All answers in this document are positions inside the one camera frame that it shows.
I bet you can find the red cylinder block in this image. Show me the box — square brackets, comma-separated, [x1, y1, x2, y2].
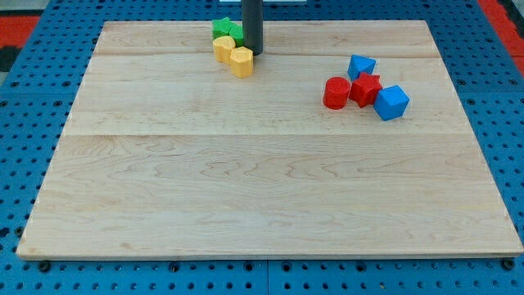
[323, 76, 351, 110]

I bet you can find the light wooden board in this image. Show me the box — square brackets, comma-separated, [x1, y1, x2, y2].
[16, 20, 523, 261]

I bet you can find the yellow hexagon block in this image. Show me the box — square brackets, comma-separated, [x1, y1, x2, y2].
[230, 47, 254, 78]

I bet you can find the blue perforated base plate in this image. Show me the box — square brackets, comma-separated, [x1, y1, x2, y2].
[1, 1, 523, 294]

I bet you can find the red star block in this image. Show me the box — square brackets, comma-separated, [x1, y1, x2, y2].
[349, 72, 382, 108]

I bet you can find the blue triangle block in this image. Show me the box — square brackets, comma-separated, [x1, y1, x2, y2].
[347, 54, 376, 80]

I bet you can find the green star block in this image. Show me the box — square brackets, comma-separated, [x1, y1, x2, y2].
[211, 17, 233, 39]

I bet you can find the blue cube block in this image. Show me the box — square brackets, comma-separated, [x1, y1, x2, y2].
[373, 85, 410, 120]

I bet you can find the yellow heart block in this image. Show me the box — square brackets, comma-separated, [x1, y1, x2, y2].
[213, 36, 236, 65]

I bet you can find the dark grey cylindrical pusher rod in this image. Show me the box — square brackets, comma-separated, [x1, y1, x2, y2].
[241, 0, 264, 56]

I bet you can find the green round block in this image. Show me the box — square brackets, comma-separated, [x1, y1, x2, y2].
[228, 24, 244, 48]

